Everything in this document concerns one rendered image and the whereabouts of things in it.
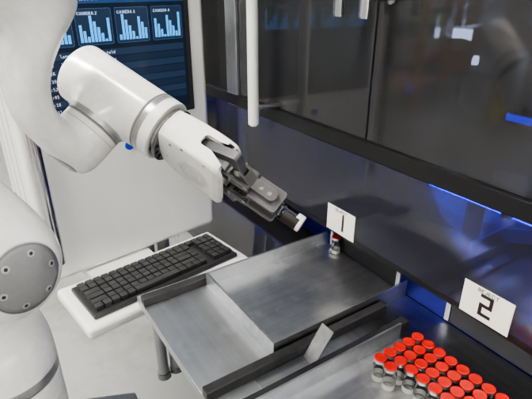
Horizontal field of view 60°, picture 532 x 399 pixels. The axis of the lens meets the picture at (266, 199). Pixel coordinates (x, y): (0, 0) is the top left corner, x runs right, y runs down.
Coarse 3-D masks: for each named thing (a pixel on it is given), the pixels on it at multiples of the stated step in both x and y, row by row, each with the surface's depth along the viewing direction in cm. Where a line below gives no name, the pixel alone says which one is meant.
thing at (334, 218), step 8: (328, 208) 101; (336, 208) 98; (328, 216) 102; (336, 216) 99; (344, 216) 97; (352, 216) 95; (328, 224) 102; (336, 224) 100; (344, 224) 97; (352, 224) 95; (336, 232) 100; (344, 232) 98; (352, 232) 96; (352, 240) 96
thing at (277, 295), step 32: (256, 256) 106; (288, 256) 112; (320, 256) 112; (224, 288) 100; (256, 288) 100; (288, 288) 100; (320, 288) 100; (352, 288) 100; (384, 288) 100; (256, 320) 91; (288, 320) 91; (320, 320) 86
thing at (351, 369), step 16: (384, 336) 83; (352, 352) 79; (368, 352) 82; (320, 368) 76; (336, 368) 78; (352, 368) 80; (368, 368) 80; (288, 384) 72; (304, 384) 75; (320, 384) 76; (336, 384) 76; (352, 384) 76; (368, 384) 76
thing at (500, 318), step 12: (468, 288) 75; (480, 288) 73; (468, 300) 75; (480, 300) 73; (504, 300) 70; (468, 312) 76; (492, 312) 72; (504, 312) 70; (492, 324) 72; (504, 324) 71
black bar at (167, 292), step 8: (184, 280) 100; (192, 280) 100; (200, 280) 100; (168, 288) 97; (176, 288) 97; (184, 288) 99; (192, 288) 100; (144, 296) 95; (152, 296) 95; (160, 296) 96; (168, 296) 97; (144, 304) 94; (152, 304) 96
